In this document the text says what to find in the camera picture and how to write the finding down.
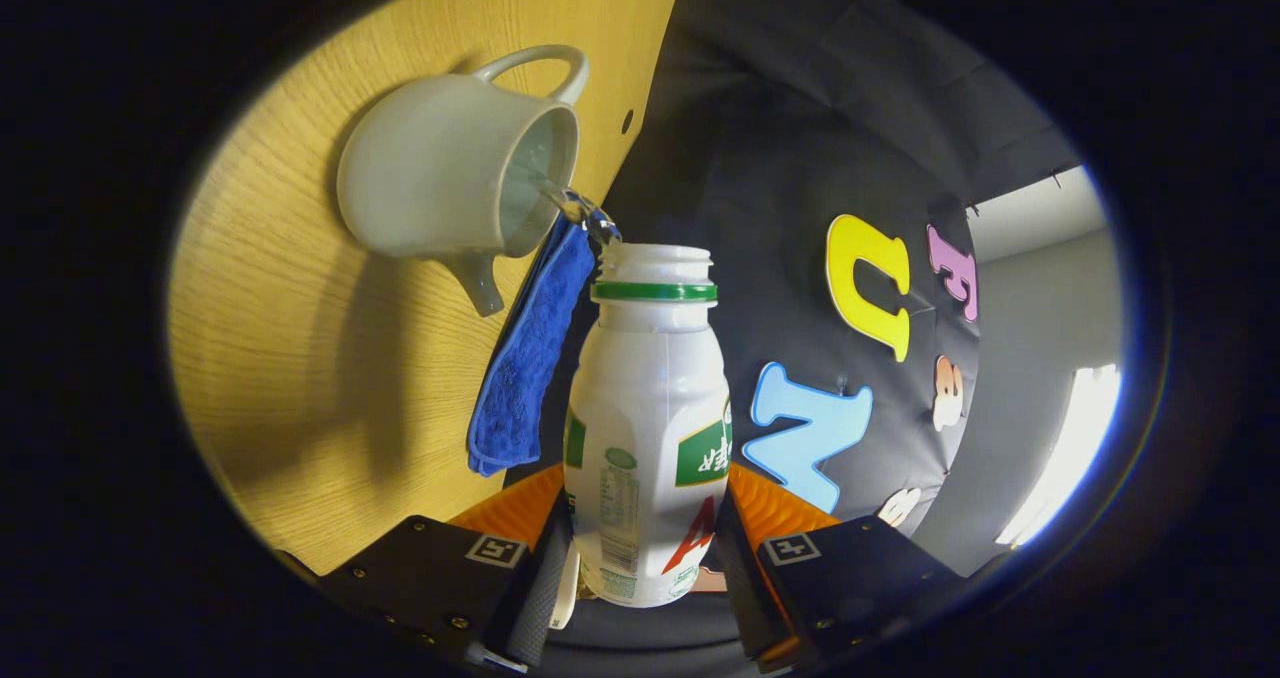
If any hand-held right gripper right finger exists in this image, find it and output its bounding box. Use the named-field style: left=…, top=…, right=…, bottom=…
left=715, top=463, right=966, bottom=671

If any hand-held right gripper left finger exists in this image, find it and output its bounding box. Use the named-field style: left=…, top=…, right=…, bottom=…
left=320, top=463, right=577, bottom=674

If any white water bottle green label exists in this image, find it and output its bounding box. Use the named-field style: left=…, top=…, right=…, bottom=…
left=563, top=243, right=734, bottom=609

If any white teacup with spout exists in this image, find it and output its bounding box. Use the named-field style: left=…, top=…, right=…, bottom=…
left=336, top=45, right=591, bottom=317

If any blue towel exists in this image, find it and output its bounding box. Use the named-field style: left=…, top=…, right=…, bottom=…
left=467, top=213, right=601, bottom=479

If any black backdrop cloth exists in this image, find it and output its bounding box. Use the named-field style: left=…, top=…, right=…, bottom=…
left=500, top=0, right=1091, bottom=579

